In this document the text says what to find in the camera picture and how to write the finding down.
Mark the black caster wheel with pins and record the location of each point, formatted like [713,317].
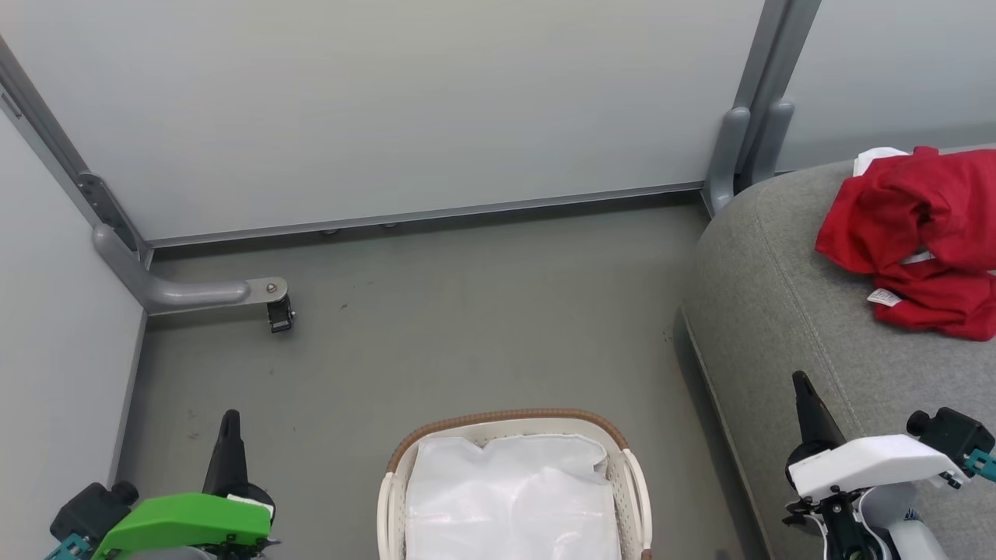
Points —
[280,317]

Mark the white laundry basket brown rim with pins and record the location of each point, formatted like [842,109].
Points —
[389,513]

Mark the grey metal partition bottom rail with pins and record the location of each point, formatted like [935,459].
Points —
[428,214]

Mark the grey fabric sofa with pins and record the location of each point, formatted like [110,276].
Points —
[778,311]

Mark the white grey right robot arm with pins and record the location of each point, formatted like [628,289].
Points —
[910,537]

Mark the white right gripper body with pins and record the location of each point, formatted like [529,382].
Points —
[879,463]

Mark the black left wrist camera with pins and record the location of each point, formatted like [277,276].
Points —
[89,509]

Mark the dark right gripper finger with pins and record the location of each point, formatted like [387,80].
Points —
[805,420]
[826,432]

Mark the grey metal partition post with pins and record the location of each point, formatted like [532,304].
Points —
[778,39]

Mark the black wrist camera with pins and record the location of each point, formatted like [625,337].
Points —
[89,509]
[953,435]

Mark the white plastic basket liner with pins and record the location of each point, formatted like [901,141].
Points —
[506,498]

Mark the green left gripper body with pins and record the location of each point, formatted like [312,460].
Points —
[187,521]

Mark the grey upright partition foot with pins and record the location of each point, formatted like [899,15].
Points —
[725,155]
[772,140]

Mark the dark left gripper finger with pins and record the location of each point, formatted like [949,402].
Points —
[220,467]
[237,467]

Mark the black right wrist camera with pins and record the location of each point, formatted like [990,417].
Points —
[953,435]

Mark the grey hinged partition post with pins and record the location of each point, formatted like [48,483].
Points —
[47,124]

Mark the grey partition foot with bracket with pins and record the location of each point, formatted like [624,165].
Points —
[187,293]

